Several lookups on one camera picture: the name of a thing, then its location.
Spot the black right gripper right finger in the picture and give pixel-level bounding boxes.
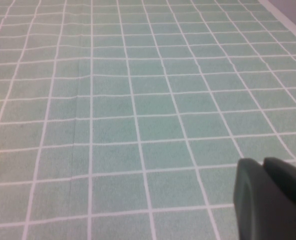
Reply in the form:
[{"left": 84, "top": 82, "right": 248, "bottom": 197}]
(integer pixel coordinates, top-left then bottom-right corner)
[{"left": 262, "top": 156, "right": 296, "bottom": 205}]

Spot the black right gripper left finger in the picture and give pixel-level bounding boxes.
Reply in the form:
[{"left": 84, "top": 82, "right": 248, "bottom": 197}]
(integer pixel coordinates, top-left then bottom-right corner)
[{"left": 232, "top": 157, "right": 296, "bottom": 240}]

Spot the green checkered tablecloth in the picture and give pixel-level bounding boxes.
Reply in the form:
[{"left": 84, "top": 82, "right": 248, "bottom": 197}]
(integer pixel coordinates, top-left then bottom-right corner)
[{"left": 0, "top": 0, "right": 296, "bottom": 240}]

